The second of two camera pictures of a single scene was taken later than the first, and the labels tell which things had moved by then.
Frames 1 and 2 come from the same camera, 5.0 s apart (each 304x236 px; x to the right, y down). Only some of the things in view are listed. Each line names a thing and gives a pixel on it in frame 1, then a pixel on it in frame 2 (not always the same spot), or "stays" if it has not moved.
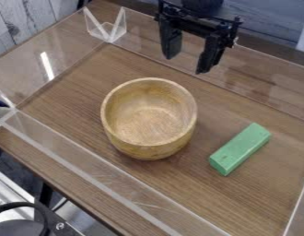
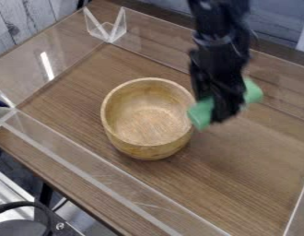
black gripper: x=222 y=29 to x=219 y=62
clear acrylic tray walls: x=200 y=152 stays
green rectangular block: x=239 y=148 to x=200 y=111
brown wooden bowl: x=150 y=116 stays
